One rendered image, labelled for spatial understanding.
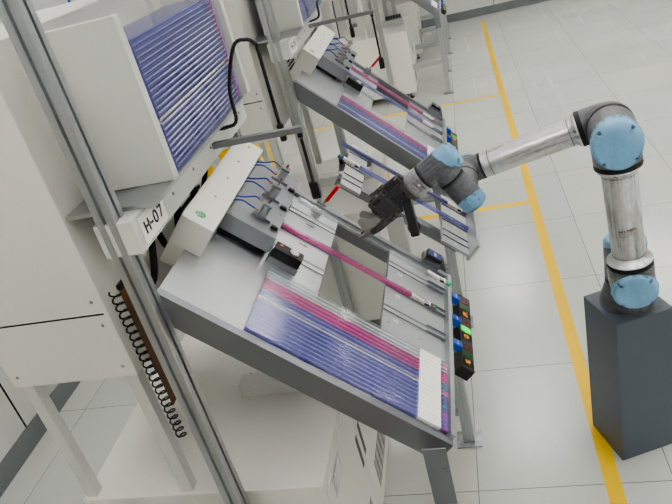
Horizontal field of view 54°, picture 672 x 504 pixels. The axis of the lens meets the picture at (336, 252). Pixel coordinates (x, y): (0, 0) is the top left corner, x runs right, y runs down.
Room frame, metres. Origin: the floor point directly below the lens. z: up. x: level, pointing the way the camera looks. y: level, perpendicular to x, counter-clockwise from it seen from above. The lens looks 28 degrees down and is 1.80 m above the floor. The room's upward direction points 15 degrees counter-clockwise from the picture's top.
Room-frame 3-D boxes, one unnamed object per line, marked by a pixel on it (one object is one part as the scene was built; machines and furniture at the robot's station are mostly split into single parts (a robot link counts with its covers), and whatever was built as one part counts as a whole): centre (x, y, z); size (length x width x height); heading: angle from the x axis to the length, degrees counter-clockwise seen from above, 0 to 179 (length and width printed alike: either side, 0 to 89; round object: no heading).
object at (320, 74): (2.92, -0.16, 0.65); 1.01 x 0.73 x 1.29; 75
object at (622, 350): (1.58, -0.80, 0.27); 0.18 x 0.18 x 0.55; 5
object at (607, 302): (1.58, -0.80, 0.60); 0.15 x 0.15 x 0.10
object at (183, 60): (1.58, 0.26, 1.52); 0.51 x 0.13 x 0.27; 165
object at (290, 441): (1.55, 0.39, 0.31); 0.70 x 0.65 x 0.62; 165
